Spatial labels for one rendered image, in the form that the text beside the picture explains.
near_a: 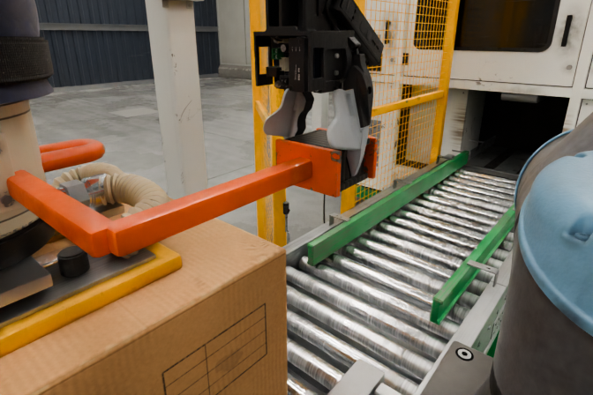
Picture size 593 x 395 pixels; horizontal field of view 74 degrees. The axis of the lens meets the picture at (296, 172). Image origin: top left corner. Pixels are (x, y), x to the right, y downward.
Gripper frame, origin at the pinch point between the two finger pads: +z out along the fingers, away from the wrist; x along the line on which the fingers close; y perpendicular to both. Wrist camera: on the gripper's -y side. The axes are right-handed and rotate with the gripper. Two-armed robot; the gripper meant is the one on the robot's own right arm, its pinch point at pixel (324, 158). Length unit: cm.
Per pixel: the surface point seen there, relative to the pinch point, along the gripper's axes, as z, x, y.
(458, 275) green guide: 57, -3, -75
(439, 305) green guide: 59, -2, -60
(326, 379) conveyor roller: 67, -17, -26
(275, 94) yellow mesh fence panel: 6, -67, -64
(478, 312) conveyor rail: 61, 6, -68
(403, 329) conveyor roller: 66, -9, -53
